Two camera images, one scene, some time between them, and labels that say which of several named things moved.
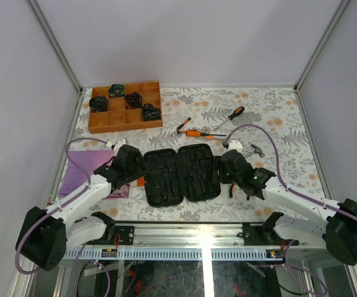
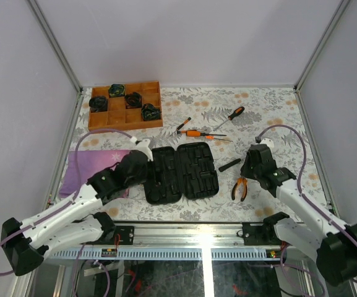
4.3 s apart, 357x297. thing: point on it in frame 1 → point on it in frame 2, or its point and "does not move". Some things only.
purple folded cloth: [72, 179] does not move
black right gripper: [221, 177] → [244, 171]
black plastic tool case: [192, 172] does not move
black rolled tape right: [150, 112] does not move
